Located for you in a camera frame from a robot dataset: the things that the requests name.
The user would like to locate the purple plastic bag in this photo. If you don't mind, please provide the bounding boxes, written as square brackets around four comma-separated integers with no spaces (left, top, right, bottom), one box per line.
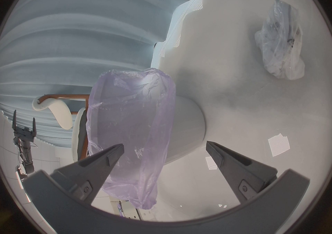
[86,67,177,209]

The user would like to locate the white padded wooden chair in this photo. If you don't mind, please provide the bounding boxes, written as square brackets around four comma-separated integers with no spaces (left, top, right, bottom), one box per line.
[32,94,90,162]

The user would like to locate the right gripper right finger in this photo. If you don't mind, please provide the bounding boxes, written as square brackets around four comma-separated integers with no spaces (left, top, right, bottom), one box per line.
[206,142,278,205]

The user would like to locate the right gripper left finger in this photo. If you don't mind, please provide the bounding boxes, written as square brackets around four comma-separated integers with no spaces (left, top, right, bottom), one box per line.
[49,144,124,206]

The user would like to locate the pale blue curtain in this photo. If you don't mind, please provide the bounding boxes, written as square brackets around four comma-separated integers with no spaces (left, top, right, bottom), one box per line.
[0,0,229,148]

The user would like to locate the white trash bin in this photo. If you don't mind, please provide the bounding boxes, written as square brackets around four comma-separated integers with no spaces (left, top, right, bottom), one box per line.
[153,95,207,165]

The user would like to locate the clear plastic wrapper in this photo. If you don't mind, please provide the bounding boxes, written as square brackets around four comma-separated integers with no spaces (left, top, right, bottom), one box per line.
[254,0,305,81]

